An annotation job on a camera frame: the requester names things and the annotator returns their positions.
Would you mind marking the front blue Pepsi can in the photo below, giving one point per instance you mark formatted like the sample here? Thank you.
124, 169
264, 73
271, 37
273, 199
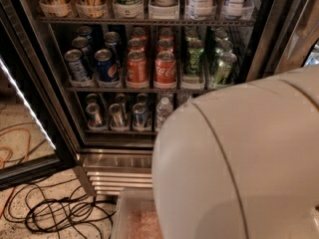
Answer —
106, 66

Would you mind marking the open fridge glass door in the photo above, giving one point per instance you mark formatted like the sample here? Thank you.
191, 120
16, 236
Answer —
40, 150

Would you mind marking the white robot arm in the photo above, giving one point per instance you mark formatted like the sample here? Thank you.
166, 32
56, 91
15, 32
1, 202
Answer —
242, 162

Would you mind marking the left clear plastic bin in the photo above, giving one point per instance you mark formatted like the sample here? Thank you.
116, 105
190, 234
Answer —
136, 216

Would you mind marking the front red Coca-Cola can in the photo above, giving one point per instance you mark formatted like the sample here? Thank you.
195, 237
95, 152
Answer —
165, 67

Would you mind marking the front silver diet Pepsi can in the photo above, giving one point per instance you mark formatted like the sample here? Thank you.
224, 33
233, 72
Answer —
76, 65

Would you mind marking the front slim can middle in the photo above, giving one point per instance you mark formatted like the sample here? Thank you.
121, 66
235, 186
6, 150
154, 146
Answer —
117, 114

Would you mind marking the front orange soda can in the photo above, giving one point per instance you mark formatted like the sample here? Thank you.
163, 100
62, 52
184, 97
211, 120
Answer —
137, 67

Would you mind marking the stainless fridge bottom grille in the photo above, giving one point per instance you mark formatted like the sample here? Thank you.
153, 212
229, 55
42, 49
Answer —
109, 174

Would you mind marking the clear water bottle left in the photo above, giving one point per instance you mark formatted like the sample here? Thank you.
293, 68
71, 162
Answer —
164, 109

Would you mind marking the front green soda can left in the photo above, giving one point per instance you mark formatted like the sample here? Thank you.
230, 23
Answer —
193, 59

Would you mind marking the front slim can left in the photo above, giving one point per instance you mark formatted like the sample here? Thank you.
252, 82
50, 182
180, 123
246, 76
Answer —
94, 113

